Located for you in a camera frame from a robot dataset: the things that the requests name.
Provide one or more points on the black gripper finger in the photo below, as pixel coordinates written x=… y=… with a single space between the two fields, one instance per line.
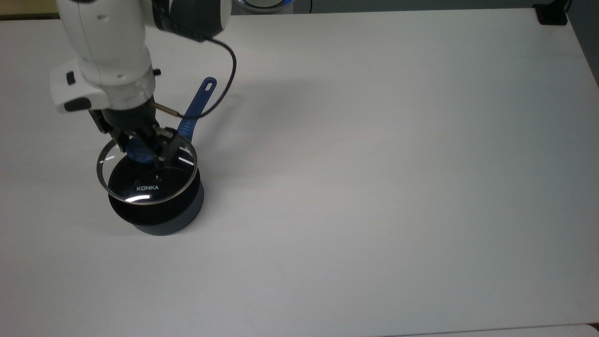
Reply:
x=121 y=141
x=164 y=140

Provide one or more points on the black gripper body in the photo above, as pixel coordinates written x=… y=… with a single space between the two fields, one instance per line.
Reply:
x=126 y=119

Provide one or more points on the glass lid with blue knob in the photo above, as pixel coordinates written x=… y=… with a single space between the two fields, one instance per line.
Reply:
x=149 y=189

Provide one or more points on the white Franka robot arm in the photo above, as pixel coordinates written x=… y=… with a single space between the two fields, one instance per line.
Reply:
x=107 y=37

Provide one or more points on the white robot base blue light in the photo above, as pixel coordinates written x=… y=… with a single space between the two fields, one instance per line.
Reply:
x=266 y=4

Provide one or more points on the black clamp block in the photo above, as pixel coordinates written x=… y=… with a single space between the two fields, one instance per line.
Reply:
x=552 y=16

